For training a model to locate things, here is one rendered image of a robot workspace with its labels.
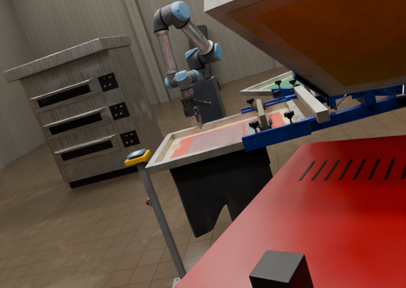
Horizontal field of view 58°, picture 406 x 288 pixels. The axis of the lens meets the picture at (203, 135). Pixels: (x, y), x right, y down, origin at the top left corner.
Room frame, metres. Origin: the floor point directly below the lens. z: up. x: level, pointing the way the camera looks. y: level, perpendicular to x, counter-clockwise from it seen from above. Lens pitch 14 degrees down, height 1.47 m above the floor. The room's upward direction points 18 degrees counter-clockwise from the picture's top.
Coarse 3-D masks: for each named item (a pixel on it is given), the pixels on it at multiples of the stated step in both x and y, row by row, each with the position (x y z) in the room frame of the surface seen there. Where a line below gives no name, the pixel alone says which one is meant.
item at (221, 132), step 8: (248, 120) 2.06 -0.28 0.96; (272, 120) 1.89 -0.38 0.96; (280, 120) 1.84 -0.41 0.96; (224, 128) 2.06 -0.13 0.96; (232, 128) 2.00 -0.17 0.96; (240, 128) 1.95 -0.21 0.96; (248, 128) 1.89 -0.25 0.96; (192, 136) 2.11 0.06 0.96; (200, 136) 2.05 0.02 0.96; (208, 136) 1.99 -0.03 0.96; (216, 136) 1.94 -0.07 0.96; (184, 144) 1.99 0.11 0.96; (192, 144) 1.94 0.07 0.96
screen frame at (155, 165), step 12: (276, 108) 2.08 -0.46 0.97; (288, 108) 2.00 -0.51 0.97; (216, 120) 2.17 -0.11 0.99; (228, 120) 2.14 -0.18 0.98; (300, 120) 1.61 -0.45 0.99; (180, 132) 2.19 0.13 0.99; (192, 132) 2.18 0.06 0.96; (168, 144) 2.04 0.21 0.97; (228, 144) 1.60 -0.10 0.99; (240, 144) 1.59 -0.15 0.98; (156, 156) 1.80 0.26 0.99; (180, 156) 1.66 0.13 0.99; (192, 156) 1.63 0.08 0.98; (204, 156) 1.62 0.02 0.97; (156, 168) 1.66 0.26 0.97; (168, 168) 1.65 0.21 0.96
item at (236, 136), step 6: (282, 120) 1.83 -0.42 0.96; (276, 126) 1.76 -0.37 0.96; (240, 132) 1.86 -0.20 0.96; (222, 138) 1.86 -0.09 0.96; (228, 138) 1.82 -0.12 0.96; (234, 138) 1.79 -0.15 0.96; (240, 138) 1.75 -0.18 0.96; (198, 144) 1.90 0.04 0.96; (204, 144) 1.86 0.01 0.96; (210, 144) 1.82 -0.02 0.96; (216, 144) 1.79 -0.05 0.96; (174, 150) 1.94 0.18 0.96; (180, 150) 1.90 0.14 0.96; (186, 150) 1.86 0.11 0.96; (192, 150) 1.82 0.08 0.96; (198, 150) 1.79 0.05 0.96; (174, 156) 1.82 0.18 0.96
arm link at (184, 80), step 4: (180, 72) 2.16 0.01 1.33; (184, 72) 2.16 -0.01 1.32; (176, 76) 2.17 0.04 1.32; (180, 76) 2.15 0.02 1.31; (184, 76) 2.15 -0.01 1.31; (188, 76) 2.19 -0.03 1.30; (176, 80) 2.18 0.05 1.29; (180, 80) 2.15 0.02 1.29; (184, 80) 2.15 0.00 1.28; (188, 80) 2.17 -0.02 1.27; (192, 80) 2.21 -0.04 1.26; (180, 84) 2.16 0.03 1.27; (184, 84) 2.15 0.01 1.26; (188, 84) 2.16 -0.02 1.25; (180, 88) 2.17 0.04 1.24; (184, 88) 2.15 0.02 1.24; (188, 88) 2.16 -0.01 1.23
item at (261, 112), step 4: (256, 100) 2.03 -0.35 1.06; (260, 100) 2.00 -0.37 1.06; (260, 104) 1.88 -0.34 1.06; (260, 108) 1.80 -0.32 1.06; (260, 112) 1.71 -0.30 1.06; (264, 112) 1.70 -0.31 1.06; (260, 116) 1.65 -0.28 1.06; (264, 116) 1.65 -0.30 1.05; (260, 120) 1.65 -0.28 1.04; (264, 120) 1.65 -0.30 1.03; (264, 124) 1.65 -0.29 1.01; (264, 128) 1.65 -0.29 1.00; (268, 128) 1.65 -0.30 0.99
